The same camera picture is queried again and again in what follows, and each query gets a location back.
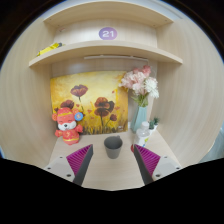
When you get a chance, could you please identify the poppy flower painting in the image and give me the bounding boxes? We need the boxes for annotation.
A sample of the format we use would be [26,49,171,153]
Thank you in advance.
[50,71,128,135]

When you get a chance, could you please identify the yellow object on shelf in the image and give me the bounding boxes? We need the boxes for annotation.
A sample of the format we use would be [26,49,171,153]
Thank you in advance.
[37,42,63,56]

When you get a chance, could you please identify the under-shelf light bar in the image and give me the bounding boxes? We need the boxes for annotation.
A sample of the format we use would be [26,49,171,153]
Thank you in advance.
[84,55,149,62]

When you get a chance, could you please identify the light blue vase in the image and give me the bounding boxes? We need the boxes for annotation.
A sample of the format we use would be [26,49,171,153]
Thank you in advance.
[131,106,147,132]

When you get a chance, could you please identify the dark grey plastic cup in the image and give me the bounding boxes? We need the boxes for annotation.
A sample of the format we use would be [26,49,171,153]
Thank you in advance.
[104,136,123,159]

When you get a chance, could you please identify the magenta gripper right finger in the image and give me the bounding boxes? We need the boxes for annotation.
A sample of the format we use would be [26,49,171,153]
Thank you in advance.
[134,145,160,185]

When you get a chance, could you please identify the clear plastic water bottle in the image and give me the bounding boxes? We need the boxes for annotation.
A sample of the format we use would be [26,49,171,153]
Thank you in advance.
[134,121,150,147]

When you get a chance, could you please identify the red plush toy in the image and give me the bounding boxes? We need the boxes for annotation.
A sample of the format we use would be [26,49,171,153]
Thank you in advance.
[52,107,83,145]

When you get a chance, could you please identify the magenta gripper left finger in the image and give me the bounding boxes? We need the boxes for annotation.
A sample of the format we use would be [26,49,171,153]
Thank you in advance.
[66,144,93,186]

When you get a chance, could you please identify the pink white flower bouquet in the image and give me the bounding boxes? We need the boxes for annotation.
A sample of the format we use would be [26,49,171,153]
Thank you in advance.
[119,65,159,107]

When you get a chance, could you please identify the small potted plant white pot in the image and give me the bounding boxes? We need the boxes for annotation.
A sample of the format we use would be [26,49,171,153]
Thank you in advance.
[149,120,155,134]

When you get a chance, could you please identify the purple round number sticker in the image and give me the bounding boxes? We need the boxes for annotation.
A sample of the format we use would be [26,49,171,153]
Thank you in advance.
[99,27,117,40]

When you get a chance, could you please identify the wooden desk hutch shelf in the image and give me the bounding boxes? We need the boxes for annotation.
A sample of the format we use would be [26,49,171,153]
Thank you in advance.
[0,0,224,169]

